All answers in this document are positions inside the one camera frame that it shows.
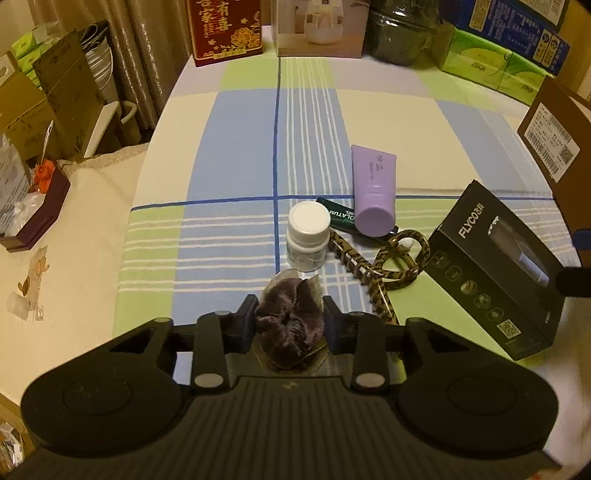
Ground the white plastic rack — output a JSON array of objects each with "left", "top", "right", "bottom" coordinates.
[{"left": 83, "top": 99, "right": 138, "bottom": 156}]

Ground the white humidifier box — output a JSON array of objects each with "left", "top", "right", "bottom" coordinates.
[{"left": 270, "top": 0, "right": 370, "bottom": 58}]

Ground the tall brown carton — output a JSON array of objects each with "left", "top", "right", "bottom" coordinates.
[{"left": 32, "top": 30, "right": 110, "bottom": 158}]

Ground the red gift box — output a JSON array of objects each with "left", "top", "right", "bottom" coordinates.
[{"left": 187, "top": 0, "right": 263, "bottom": 68}]

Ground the checked cloth desktop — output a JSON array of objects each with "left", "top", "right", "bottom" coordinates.
[{"left": 112, "top": 58, "right": 591, "bottom": 384}]

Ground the black shaver box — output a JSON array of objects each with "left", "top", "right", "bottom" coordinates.
[{"left": 422, "top": 180, "right": 570, "bottom": 361}]

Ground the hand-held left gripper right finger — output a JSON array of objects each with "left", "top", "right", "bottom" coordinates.
[{"left": 322, "top": 295, "right": 478, "bottom": 393}]

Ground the brown velvet scrunchie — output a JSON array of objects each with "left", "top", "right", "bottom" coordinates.
[{"left": 254, "top": 271, "right": 333, "bottom": 372}]

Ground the green tissue pack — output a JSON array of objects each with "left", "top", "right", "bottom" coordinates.
[
  {"left": 496, "top": 51, "right": 556, "bottom": 108},
  {"left": 9, "top": 25, "right": 66, "bottom": 75},
  {"left": 438, "top": 25, "right": 509, "bottom": 89}
]

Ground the cream fluffy mat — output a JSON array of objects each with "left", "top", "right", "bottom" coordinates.
[{"left": 58, "top": 141, "right": 151, "bottom": 174}]

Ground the white pill bottle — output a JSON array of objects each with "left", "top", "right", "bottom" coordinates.
[{"left": 285, "top": 202, "right": 331, "bottom": 272}]

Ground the stack of white bowls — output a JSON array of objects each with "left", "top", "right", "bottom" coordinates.
[{"left": 81, "top": 21, "right": 114, "bottom": 89}]

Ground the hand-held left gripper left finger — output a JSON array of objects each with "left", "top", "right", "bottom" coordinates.
[{"left": 108, "top": 294, "right": 259, "bottom": 394}]

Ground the dark glass jar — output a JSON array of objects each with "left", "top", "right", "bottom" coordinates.
[{"left": 365, "top": 0, "right": 446, "bottom": 68}]

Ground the dark red tray box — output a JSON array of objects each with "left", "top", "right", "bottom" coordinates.
[{"left": 0, "top": 159, "right": 72, "bottom": 251}]

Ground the blue carton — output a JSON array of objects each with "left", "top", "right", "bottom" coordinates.
[{"left": 438, "top": 0, "right": 573, "bottom": 77}]

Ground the orange flower ornament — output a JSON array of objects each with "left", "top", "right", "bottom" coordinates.
[{"left": 31, "top": 161, "right": 55, "bottom": 192}]

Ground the light cardboard carton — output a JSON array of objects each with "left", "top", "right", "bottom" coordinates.
[{"left": 0, "top": 69, "right": 61, "bottom": 160}]

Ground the brown cardboard box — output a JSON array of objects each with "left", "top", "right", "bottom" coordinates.
[{"left": 517, "top": 76, "right": 591, "bottom": 241}]

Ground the purple cream tube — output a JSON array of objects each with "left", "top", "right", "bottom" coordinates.
[{"left": 351, "top": 144, "right": 399, "bottom": 237}]

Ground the beige curtain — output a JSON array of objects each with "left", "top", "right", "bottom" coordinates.
[{"left": 99, "top": 0, "right": 195, "bottom": 134}]

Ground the clear plastic bag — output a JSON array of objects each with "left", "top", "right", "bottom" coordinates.
[{"left": 0, "top": 134, "right": 34, "bottom": 234}]

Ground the leopard print hair clip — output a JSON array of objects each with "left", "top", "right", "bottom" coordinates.
[{"left": 329, "top": 229, "right": 431, "bottom": 326}]

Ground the dark green balm tube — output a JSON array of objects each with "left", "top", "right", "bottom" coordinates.
[{"left": 316, "top": 198, "right": 358, "bottom": 232}]

